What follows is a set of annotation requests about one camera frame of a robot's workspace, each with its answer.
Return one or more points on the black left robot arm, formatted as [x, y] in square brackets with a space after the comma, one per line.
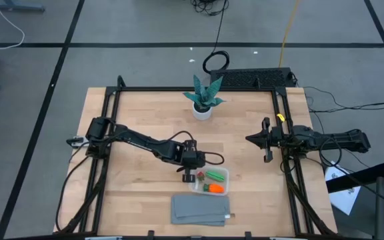
[138, 141]

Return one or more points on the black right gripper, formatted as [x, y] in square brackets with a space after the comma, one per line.
[272, 140]

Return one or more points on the black metal table frame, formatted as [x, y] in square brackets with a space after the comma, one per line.
[195, 89]

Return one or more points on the grey furniture base bar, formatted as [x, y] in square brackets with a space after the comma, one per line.
[15, 5]

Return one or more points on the red toy strawberry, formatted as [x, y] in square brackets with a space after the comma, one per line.
[200, 175]

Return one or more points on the green toy cucumber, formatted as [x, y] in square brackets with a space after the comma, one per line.
[215, 175]

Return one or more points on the clear plastic tupperware container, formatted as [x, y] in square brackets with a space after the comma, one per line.
[226, 181]

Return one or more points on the white paper sheet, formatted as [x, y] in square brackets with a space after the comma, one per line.
[343, 200]

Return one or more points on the black perforated box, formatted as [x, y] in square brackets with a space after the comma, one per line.
[252, 78]

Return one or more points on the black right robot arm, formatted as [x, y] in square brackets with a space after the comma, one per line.
[332, 140]

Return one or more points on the orange toy carrot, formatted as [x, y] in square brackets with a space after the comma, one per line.
[216, 188]

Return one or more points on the grey folded cloth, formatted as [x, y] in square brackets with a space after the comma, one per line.
[200, 210]

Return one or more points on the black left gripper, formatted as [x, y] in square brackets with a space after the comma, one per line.
[187, 160]

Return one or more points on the yellow tag on arm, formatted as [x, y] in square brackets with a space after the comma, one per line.
[280, 117]

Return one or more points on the potted snake plant white pot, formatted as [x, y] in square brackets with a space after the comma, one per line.
[205, 100]

